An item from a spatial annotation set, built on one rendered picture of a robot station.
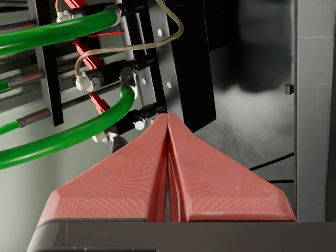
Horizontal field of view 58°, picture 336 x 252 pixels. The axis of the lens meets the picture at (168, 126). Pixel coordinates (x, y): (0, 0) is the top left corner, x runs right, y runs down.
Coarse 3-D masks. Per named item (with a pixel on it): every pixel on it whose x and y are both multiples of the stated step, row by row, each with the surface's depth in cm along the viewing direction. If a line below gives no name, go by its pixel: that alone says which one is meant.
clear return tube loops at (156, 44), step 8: (56, 0) 37; (160, 0) 38; (56, 8) 37; (176, 16) 37; (176, 32) 36; (168, 40) 35; (104, 48) 37; (112, 48) 37; (120, 48) 36; (128, 48) 36; (136, 48) 35; (144, 48) 35; (80, 56) 40; (80, 64) 40
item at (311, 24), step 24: (312, 0) 31; (312, 24) 31; (312, 48) 32; (312, 72) 33; (312, 96) 35; (312, 120) 36; (312, 144) 37; (312, 168) 38; (312, 192) 40; (312, 216) 41
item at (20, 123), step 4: (16, 120) 55; (20, 120) 55; (8, 124) 54; (12, 124) 54; (16, 124) 55; (20, 124) 55; (24, 124) 56; (0, 128) 53; (4, 128) 54; (8, 128) 54; (12, 128) 54; (16, 128) 55; (0, 132) 53; (4, 132) 54
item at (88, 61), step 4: (80, 44) 45; (80, 48) 44; (84, 48) 44; (88, 48) 44; (80, 52) 45; (88, 56) 43; (92, 56) 44; (96, 56) 44; (84, 60) 44; (88, 60) 43; (92, 60) 43; (96, 60) 43; (88, 64) 43; (92, 64) 43; (96, 64) 43; (100, 64) 43; (92, 68) 43
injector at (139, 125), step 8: (152, 104) 50; (160, 104) 50; (128, 112) 47; (136, 112) 47; (144, 112) 48; (152, 112) 49; (120, 120) 45; (128, 120) 46; (136, 120) 46; (144, 120) 46; (112, 128) 44; (120, 128) 45; (128, 128) 46; (136, 128) 45
